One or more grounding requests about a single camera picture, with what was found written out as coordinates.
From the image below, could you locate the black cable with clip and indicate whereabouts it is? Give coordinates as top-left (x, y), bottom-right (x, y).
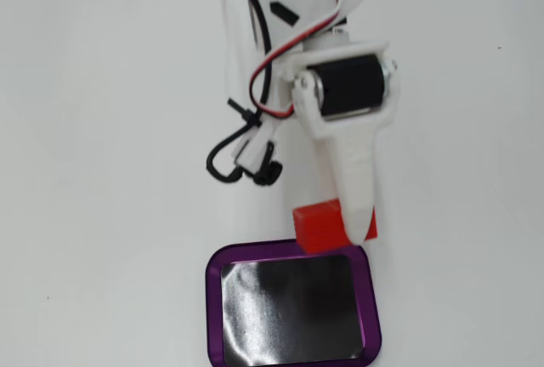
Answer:
top-left (205, 0), bottom-right (285, 187)

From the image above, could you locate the white movable gripper finger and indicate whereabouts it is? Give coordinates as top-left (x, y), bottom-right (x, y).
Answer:
top-left (292, 59), bottom-right (401, 246)

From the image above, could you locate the red rectangular cube block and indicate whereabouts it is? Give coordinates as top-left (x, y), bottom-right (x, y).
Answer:
top-left (292, 198), bottom-right (378, 255)

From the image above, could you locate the white cable connector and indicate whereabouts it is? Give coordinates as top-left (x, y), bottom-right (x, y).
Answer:
top-left (234, 121), bottom-right (278, 174)

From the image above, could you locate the purple tray with black base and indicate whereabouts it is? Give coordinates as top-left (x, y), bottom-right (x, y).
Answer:
top-left (205, 238), bottom-right (383, 367)

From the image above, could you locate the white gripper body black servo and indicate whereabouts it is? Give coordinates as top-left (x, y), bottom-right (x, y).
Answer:
top-left (275, 39), bottom-right (392, 121)

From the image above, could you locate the red white black servo cable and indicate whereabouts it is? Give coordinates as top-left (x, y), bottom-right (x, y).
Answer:
top-left (247, 0), bottom-right (346, 118)

